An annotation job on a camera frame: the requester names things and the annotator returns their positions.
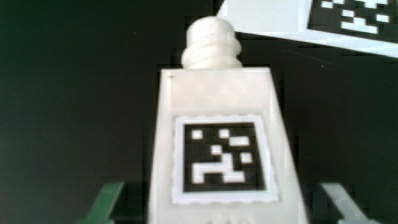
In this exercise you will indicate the white stool leg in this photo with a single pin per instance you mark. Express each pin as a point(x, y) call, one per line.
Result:
point(223, 178)

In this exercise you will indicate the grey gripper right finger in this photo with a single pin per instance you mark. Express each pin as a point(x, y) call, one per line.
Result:
point(354, 216)

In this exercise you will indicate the paper sheet with markers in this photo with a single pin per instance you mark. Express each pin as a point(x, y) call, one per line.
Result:
point(351, 24)

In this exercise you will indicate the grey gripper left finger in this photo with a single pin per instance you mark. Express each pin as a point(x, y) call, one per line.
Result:
point(100, 213)

